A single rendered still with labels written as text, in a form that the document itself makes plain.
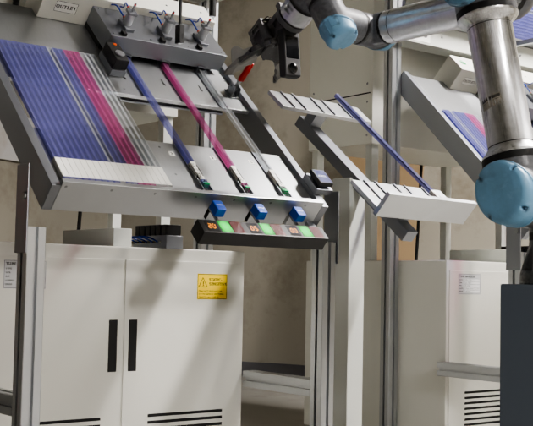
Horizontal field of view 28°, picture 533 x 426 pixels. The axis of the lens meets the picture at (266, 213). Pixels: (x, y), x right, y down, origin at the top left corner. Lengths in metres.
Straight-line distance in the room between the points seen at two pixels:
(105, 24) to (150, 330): 0.74
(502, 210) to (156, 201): 0.71
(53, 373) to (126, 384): 0.19
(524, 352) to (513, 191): 0.31
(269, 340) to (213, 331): 3.48
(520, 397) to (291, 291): 4.07
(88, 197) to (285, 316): 4.02
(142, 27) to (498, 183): 1.11
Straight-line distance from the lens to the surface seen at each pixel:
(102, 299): 2.46
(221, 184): 2.32
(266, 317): 6.10
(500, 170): 1.93
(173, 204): 2.20
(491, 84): 2.00
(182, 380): 2.59
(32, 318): 2.06
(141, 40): 2.61
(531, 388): 2.03
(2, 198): 6.00
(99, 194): 2.10
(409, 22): 2.33
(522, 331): 2.03
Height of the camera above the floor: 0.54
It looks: 4 degrees up
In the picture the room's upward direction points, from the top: 1 degrees clockwise
